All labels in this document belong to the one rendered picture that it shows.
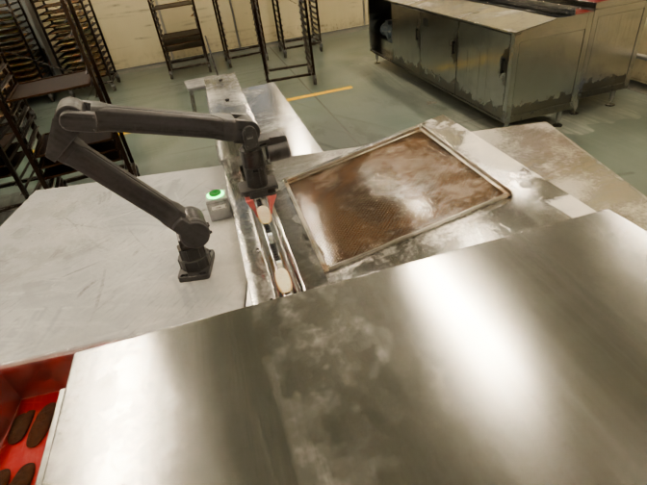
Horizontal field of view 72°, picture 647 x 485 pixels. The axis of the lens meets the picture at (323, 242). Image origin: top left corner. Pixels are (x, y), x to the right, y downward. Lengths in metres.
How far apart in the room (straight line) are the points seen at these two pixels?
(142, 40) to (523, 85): 6.05
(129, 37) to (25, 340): 7.17
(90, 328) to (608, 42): 4.10
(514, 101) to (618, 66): 1.06
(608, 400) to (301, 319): 0.22
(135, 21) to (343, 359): 7.97
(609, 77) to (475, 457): 4.36
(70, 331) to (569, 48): 3.63
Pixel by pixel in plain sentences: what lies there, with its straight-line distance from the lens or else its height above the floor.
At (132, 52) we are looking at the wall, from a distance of 8.28.
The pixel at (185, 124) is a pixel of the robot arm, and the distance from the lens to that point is 1.12.
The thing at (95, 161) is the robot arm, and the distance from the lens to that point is 1.14.
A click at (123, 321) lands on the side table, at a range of 1.24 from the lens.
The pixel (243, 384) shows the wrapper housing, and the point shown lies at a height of 1.30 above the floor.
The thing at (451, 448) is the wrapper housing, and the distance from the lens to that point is 0.31.
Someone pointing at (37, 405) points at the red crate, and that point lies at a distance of 1.16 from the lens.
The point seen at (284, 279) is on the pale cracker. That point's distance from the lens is 1.13.
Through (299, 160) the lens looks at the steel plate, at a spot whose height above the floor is 0.82.
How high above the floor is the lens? 1.57
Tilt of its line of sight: 35 degrees down
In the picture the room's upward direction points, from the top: 8 degrees counter-clockwise
